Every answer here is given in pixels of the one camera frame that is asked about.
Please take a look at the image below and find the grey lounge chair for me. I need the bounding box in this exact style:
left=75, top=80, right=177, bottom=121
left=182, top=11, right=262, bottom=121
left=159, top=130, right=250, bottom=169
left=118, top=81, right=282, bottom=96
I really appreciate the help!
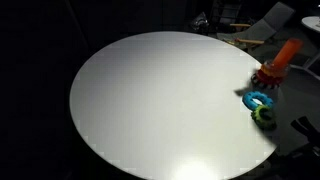
left=215, top=1, right=296, bottom=52

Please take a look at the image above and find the light green bumpy ring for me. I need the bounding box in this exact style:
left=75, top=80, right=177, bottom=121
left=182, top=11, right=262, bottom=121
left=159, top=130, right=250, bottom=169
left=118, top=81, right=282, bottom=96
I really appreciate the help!
left=250, top=104, right=276, bottom=127

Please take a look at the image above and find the small white round table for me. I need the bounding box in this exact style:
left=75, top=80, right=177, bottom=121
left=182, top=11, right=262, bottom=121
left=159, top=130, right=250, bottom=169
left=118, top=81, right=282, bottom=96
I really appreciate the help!
left=301, top=15, right=320, bottom=33

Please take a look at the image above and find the red ring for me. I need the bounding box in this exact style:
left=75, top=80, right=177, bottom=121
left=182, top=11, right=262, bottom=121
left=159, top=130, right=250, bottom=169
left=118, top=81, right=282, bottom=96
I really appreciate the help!
left=255, top=68, right=285, bottom=86

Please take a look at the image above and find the clear plastic ring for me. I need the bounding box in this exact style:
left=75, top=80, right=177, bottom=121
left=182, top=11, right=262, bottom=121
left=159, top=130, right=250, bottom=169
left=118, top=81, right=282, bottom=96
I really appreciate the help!
left=263, top=58, right=291, bottom=74

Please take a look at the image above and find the orange bumpy ring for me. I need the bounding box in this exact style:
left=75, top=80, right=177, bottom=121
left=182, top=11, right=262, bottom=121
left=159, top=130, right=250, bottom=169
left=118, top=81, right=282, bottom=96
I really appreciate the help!
left=260, top=63, right=288, bottom=79

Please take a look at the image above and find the blue ring with dark dots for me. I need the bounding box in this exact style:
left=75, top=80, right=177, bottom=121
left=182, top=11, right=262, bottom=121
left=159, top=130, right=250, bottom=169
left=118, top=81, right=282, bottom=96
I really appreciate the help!
left=242, top=90, right=275, bottom=111

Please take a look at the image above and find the black clamp tool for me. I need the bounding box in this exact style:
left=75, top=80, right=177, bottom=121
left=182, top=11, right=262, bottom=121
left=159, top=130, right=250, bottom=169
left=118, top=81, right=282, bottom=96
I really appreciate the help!
left=290, top=115, right=320, bottom=148

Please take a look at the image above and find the orange post stand striped base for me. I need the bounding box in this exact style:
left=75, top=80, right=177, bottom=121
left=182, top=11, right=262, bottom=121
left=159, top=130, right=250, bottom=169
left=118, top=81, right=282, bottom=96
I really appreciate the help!
left=250, top=37, right=305, bottom=90

